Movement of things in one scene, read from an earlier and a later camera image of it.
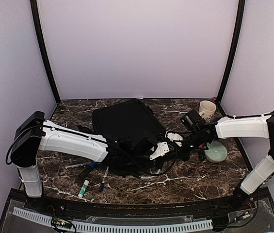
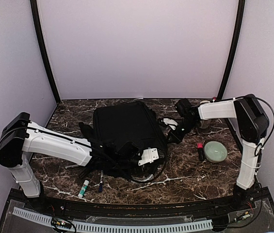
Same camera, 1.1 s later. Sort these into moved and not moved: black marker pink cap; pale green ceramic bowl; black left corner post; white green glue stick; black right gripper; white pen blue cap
Moved: white pen blue cap; black right gripper
Not moved: black left corner post; pale green ceramic bowl; white green glue stick; black marker pink cap
